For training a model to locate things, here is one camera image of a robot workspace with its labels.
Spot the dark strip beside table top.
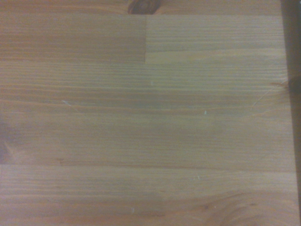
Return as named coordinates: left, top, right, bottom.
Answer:
left=280, top=0, right=301, bottom=226

